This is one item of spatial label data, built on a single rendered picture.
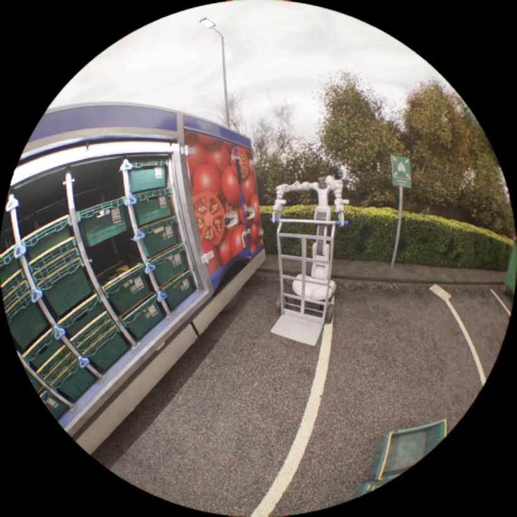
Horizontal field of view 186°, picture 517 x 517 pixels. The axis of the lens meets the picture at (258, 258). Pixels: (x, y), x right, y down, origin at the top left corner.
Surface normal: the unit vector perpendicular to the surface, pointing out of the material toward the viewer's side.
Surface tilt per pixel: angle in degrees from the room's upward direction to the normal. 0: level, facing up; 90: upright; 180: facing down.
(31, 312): 94
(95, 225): 97
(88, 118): 90
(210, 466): 0
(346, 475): 0
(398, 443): 0
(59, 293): 96
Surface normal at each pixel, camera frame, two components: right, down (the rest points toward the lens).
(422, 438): -0.11, -0.91
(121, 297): 0.92, 0.16
